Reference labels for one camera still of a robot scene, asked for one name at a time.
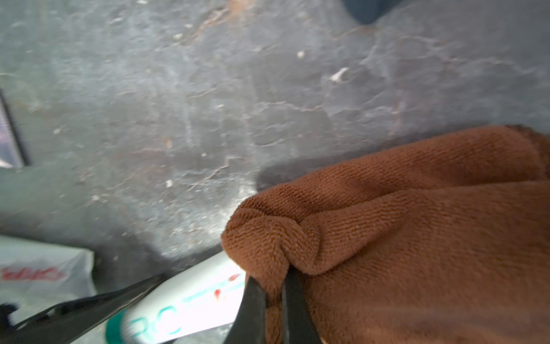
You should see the silver foil toothpaste tube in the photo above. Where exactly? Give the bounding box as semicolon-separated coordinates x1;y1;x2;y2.
1;90;31;169

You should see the dark cap toothpaste tube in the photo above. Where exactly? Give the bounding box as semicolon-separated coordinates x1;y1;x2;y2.
342;0;402;25

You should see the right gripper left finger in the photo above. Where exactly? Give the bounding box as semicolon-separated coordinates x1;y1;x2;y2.
224;277;266;344

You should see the red cap toothpaste tube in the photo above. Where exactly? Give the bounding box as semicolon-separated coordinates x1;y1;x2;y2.
1;235;97;324

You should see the brown microfiber cloth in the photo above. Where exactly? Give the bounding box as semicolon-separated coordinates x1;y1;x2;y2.
221;126;549;343

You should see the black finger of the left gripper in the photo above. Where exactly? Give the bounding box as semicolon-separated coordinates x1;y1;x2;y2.
1;274;166;344

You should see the teal cap toothpaste tube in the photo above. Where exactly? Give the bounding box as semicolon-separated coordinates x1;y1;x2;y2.
105;252;246;343

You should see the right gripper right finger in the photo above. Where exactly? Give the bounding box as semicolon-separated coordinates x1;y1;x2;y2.
282;266;322;344

